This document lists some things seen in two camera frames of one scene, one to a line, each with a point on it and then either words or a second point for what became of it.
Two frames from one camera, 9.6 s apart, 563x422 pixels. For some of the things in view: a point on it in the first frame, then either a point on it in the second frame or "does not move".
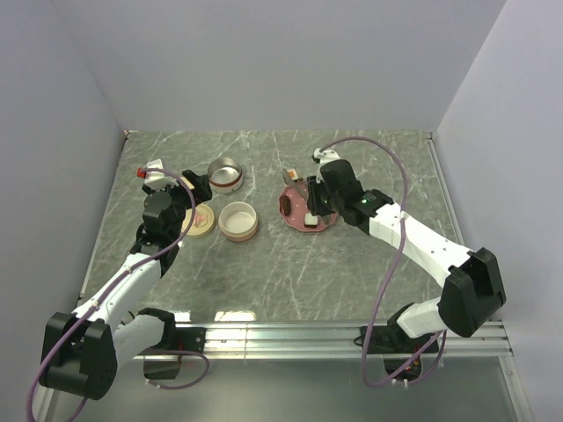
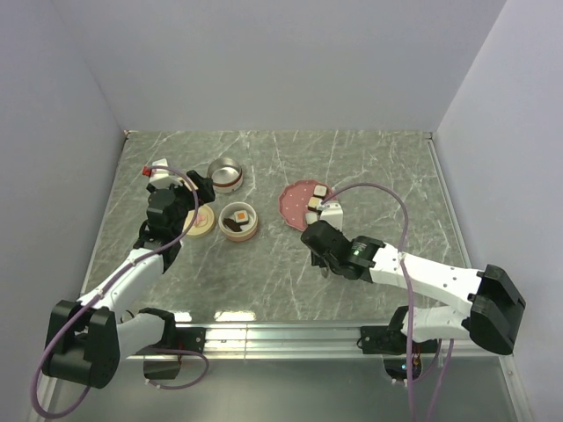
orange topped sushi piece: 293,174 → 241,217
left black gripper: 201,185 does not move
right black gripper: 314,185 → 318,260
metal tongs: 325,218 → 325,271
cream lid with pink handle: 203,222 does not move
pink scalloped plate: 299,207 does not move
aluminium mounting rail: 321,341 does not move
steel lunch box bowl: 225,175 does not move
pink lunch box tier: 238,221 does not move
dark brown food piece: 285,204 → 232,225
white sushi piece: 310,221 does not move
